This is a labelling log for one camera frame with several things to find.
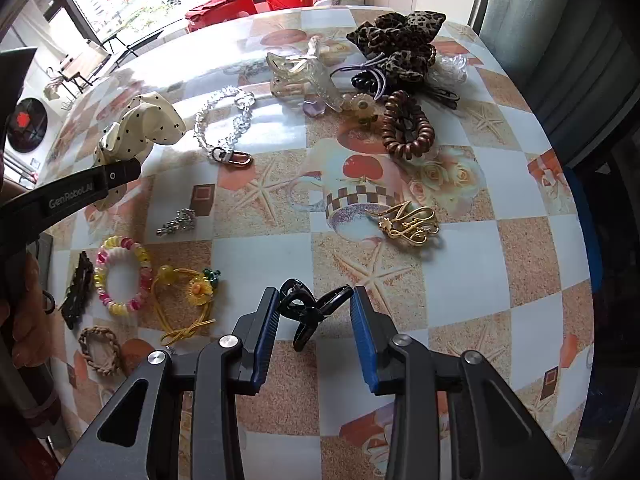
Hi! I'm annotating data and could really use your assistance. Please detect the yellow flower hair tie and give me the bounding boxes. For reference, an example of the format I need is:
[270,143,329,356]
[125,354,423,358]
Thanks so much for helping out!
[151,265,221,347]

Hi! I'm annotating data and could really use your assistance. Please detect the multicolour spiral hair tie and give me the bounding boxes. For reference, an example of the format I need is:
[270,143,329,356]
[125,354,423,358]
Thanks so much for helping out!
[94,235,153,317]

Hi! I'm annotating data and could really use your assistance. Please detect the beige braided hair tie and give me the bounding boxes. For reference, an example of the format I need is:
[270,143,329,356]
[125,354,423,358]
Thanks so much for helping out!
[77,326,123,376]

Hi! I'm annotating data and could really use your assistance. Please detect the black spiral hair tie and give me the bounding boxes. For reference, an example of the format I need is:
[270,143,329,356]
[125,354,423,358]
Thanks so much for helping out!
[350,72,386,95]

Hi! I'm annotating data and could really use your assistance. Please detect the cream polka dot scrunchie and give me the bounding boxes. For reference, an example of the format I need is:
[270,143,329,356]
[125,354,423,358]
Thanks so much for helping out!
[92,91,187,211]

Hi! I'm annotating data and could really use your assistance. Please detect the gold letter hair clip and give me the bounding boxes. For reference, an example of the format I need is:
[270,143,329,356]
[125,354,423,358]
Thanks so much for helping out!
[369,200,441,257]

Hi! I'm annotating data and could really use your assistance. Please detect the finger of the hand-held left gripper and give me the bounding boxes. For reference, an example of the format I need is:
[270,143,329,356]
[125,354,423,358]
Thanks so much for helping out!
[0,159,142,261]

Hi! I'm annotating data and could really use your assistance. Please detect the person's left hand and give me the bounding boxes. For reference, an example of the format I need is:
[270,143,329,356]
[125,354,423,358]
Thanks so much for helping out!
[0,255,51,368]

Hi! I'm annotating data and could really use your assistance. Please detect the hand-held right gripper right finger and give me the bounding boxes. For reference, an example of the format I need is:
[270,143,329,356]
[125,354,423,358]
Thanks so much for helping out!
[350,285,576,480]

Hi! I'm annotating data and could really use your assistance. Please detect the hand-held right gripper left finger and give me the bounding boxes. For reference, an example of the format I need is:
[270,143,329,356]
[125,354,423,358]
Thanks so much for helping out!
[57,287,281,480]

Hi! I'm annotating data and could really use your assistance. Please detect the lavender elastic hair tie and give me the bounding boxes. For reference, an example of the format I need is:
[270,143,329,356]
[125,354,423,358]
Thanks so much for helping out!
[361,57,393,102]

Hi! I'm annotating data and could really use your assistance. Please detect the checkered patterned tablecloth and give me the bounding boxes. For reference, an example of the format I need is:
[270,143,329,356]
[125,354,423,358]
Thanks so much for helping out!
[37,2,596,480]

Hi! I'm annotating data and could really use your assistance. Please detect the crystal bead chain bracelet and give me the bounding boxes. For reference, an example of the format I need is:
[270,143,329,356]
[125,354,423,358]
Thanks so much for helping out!
[192,86,256,167]

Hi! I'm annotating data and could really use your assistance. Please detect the dark rectangular hair clip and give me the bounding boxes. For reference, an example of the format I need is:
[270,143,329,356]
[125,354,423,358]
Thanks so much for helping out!
[60,251,96,330]

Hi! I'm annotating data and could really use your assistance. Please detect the silver rhinestone hair clip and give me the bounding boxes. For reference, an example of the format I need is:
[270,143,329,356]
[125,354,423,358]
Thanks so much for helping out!
[156,207,197,237]

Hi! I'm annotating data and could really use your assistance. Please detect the small black claw clip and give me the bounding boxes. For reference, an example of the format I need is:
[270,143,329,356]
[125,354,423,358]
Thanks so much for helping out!
[277,276,353,352]

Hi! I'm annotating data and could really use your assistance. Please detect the white washing machine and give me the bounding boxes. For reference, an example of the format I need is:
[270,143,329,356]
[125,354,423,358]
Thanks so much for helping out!
[0,95,51,161]

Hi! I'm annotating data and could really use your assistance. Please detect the leopard print scrunchie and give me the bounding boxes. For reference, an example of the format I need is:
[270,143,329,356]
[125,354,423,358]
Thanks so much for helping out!
[346,9,447,86]

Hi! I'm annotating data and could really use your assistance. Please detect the black elastic hair tie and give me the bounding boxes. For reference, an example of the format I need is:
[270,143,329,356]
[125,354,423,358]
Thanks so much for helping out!
[425,85,461,111]

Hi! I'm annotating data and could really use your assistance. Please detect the clear hair claw clip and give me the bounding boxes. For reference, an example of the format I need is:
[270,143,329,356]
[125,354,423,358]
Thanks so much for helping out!
[266,36,346,113]

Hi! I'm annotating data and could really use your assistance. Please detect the brown spiral hair tie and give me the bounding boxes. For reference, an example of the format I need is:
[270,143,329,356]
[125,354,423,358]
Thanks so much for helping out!
[381,90,435,161]

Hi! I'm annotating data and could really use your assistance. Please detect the black folding chair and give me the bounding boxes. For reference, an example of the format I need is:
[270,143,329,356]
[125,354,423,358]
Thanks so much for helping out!
[47,30,163,96]

